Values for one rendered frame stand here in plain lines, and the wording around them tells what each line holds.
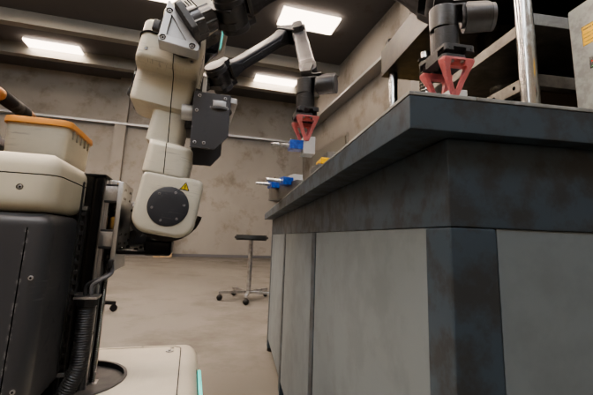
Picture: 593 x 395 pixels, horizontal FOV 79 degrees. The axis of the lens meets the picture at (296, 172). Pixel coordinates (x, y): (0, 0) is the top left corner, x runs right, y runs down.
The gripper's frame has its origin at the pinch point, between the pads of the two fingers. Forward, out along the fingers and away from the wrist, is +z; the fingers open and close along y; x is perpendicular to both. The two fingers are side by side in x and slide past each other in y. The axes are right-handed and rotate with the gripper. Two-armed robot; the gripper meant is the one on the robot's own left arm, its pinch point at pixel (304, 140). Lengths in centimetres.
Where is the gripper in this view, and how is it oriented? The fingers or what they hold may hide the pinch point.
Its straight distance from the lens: 111.3
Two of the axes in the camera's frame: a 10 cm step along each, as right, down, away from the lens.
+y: -2.0, 1.7, 9.7
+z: -0.2, 9.8, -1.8
